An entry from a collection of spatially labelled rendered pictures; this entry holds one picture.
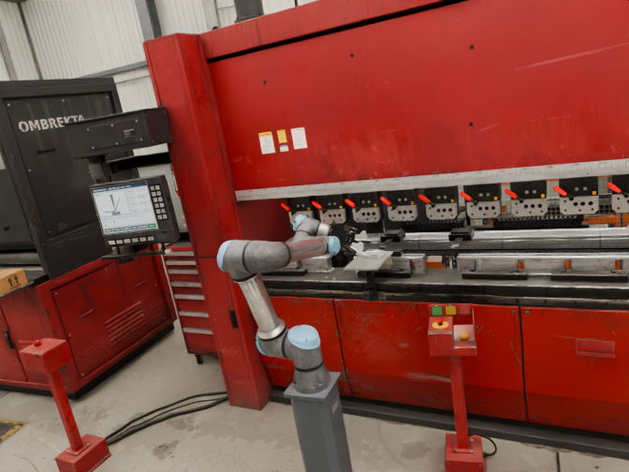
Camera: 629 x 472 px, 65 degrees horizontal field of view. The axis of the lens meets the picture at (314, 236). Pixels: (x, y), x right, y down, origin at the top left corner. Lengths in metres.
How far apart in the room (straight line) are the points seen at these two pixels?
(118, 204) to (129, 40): 6.13
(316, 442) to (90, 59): 8.18
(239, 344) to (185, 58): 1.69
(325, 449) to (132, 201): 1.63
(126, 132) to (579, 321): 2.39
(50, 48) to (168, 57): 7.30
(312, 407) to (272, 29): 1.84
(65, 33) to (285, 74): 7.35
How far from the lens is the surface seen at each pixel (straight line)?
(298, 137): 2.72
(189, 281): 3.76
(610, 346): 2.57
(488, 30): 2.39
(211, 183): 2.85
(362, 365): 2.92
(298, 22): 2.67
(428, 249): 2.90
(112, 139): 2.86
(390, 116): 2.50
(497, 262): 2.57
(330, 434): 2.06
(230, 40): 2.88
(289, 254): 1.75
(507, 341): 2.60
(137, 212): 2.85
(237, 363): 3.26
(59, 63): 9.98
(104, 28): 9.21
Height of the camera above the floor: 1.84
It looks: 15 degrees down
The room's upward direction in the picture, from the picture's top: 10 degrees counter-clockwise
